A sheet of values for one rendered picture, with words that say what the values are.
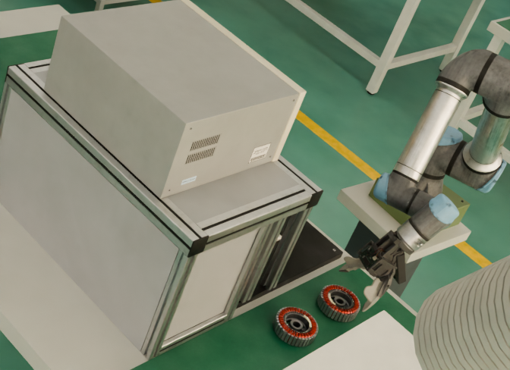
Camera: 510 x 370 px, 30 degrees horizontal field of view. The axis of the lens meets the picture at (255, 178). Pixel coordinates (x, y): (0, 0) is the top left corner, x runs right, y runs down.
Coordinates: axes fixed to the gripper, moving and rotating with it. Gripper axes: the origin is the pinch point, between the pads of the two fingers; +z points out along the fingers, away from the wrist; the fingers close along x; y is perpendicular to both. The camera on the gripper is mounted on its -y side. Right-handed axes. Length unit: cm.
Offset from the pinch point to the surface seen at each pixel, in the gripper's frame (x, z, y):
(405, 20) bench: -231, -52, -154
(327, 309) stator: 2.6, 6.7, 4.3
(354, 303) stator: 1.8, 1.5, -2.3
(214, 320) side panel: 5.6, 23.2, 33.6
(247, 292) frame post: -0.7, 15.4, 26.2
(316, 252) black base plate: -19.4, 3.7, -1.6
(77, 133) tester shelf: -22, 12, 81
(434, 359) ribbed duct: 87, -35, 93
